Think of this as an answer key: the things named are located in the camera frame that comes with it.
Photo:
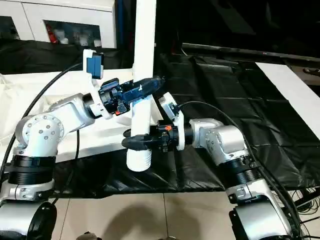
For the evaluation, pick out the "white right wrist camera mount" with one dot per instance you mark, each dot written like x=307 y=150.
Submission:
x=175 y=120

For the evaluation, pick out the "dark metal rail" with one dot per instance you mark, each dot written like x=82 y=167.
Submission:
x=250 y=51

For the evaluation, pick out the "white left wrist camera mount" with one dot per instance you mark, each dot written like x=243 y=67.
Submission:
x=94 y=67

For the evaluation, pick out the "white cabinet with glass doors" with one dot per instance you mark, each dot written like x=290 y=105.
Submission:
x=55 y=12

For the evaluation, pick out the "dark left robot foot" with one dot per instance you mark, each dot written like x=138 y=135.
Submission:
x=89 y=236

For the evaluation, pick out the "small bottles behind glass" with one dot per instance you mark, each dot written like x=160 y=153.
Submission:
x=75 y=35

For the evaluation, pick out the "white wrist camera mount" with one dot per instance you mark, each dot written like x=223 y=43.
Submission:
x=94 y=67
x=175 y=120

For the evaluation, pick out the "white plastic table top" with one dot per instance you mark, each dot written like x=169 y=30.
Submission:
x=30 y=95

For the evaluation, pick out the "black plastic mat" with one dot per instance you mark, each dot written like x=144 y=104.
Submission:
x=240 y=130

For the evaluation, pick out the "dark elongated device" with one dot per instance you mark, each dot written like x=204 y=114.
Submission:
x=311 y=71

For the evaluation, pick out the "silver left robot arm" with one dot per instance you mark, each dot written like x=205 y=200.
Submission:
x=45 y=130

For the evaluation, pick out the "white plastic table leg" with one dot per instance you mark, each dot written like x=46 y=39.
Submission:
x=144 y=45

